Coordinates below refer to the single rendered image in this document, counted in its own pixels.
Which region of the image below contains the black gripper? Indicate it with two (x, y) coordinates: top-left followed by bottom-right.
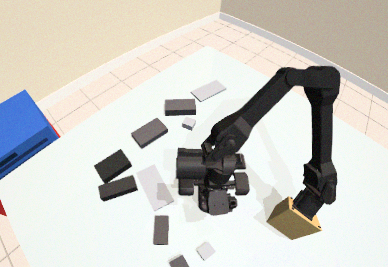
(178, 172), (250, 196)

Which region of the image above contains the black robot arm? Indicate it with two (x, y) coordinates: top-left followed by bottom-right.
(175, 65), (341, 222)

